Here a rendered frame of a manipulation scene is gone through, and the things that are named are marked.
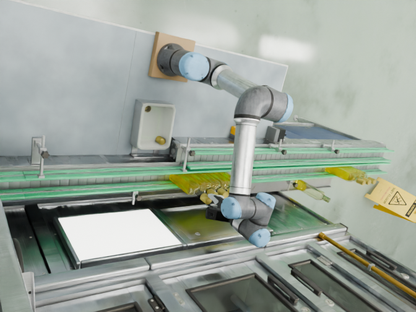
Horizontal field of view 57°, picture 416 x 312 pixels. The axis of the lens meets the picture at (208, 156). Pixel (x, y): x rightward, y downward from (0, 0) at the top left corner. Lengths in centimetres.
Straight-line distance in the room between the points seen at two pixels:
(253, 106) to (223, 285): 65
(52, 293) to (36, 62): 89
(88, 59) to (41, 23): 22
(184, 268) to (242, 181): 39
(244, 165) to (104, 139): 77
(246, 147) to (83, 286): 70
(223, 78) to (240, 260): 76
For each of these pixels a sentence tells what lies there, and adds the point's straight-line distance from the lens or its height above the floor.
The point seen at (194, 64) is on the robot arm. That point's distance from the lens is 167.
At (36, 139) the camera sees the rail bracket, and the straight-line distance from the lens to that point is 167.
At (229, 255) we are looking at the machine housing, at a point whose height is 140.
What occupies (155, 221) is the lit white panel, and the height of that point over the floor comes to 111.
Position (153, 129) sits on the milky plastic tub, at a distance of 192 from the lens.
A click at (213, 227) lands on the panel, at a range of 175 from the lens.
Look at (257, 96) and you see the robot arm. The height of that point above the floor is 141.
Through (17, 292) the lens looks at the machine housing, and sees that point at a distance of 71.
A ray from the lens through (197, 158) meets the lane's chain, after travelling 196.
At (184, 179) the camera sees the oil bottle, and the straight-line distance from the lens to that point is 180.
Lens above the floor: 242
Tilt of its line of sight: 51 degrees down
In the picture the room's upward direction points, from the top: 122 degrees clockwise
